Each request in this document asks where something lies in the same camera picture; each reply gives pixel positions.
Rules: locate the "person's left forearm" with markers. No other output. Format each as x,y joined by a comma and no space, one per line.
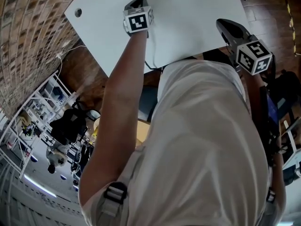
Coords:
122,83

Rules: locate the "yellow drink bottle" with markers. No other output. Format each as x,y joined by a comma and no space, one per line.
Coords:
95,133

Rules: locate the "long ceiling light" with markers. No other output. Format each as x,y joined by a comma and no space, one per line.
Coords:
40,185

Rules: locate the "white table top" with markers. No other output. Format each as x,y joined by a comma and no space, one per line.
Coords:
188,13

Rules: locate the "cluttered white workbench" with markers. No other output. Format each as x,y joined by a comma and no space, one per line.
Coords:
294,161

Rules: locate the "person's right forearm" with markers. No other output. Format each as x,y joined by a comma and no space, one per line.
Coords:
255,86

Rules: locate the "round grey stool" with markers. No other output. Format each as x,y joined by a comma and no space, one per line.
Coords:
94,115

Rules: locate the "person's white shirt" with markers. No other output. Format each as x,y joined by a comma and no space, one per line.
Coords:
200,138

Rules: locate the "person's black trousers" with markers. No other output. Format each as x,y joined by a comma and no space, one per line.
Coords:
218,58

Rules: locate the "black office chair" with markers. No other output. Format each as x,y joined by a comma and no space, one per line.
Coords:
67,126
289,79

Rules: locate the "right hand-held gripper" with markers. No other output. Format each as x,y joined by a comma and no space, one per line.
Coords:
254,55

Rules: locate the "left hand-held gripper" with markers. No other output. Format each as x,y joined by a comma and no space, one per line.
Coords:
137,20

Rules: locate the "yellow black striped tape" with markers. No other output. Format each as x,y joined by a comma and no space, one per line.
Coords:
291,21

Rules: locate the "black pendant lamp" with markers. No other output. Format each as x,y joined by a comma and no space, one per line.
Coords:
63,177
34,158

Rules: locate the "white metal shelf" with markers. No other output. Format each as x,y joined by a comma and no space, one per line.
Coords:
42,95

